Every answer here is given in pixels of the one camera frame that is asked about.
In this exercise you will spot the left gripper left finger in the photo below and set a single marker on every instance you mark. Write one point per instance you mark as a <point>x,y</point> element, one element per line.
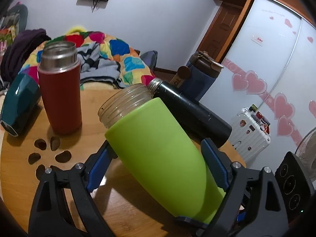
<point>63,203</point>

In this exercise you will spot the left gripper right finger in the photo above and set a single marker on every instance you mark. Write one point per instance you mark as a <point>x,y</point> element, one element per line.
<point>253,203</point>

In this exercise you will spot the green bottle with clear neck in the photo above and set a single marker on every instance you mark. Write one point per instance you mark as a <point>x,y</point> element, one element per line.
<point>159,154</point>

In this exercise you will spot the black thermos lying down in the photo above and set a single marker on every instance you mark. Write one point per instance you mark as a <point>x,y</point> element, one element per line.
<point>198,121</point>

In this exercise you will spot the white hard-shell suitcase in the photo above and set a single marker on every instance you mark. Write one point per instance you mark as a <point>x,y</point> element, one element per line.
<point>249,136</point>

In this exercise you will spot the wardrobe with heart decals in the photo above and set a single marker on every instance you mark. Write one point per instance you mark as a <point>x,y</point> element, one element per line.
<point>271,64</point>

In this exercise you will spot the red thermos steel rim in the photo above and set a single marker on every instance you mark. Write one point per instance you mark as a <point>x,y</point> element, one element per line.
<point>59,81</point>

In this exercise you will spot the blue bottle with brown lid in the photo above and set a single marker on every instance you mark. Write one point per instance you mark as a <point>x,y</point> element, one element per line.
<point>197,76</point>

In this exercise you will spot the grey black striped garment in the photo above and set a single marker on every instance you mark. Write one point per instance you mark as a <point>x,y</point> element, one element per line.
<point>97,67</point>

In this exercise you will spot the dark purple garment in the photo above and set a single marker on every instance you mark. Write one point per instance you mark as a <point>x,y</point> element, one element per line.
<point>17,53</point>

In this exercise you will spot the grey chair with clutter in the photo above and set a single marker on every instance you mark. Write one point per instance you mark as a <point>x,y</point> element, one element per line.
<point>14,22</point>

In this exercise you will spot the brown wooden door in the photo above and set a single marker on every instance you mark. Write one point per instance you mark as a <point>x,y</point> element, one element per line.
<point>220,29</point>

